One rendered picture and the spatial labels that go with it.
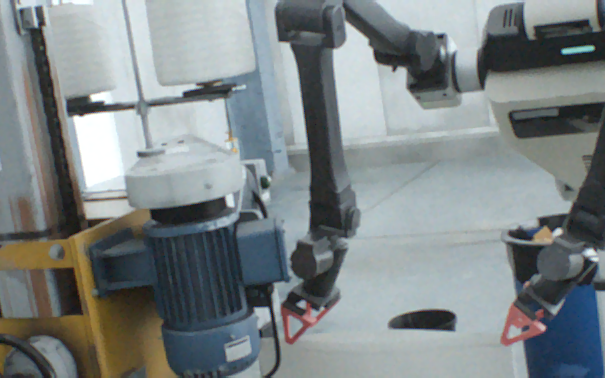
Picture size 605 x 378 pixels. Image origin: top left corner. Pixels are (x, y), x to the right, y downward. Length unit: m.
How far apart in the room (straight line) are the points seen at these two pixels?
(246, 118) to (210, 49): 9.01
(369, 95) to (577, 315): 6.58
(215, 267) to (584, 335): 2.65
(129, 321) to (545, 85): 0.93
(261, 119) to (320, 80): 8.88
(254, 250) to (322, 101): 0.30
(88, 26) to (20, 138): 0.29
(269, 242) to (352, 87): 8.88
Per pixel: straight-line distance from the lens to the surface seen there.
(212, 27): 1.71
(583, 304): 4.10
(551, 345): 4.17
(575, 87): 2.13
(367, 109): 10.47
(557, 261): 1.75
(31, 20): 1.67
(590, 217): 1.80
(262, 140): 10.68
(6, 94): 1.67
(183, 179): 1.58
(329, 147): 1.83
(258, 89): 10.61
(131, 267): 1.69
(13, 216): 1.71
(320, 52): 1.74
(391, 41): 1.99
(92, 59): 1.87
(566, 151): 2.24
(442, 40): 2.21
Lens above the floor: 1.62
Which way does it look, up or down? 10 degrees down
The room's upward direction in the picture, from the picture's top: 9 degrees counter-clockwise
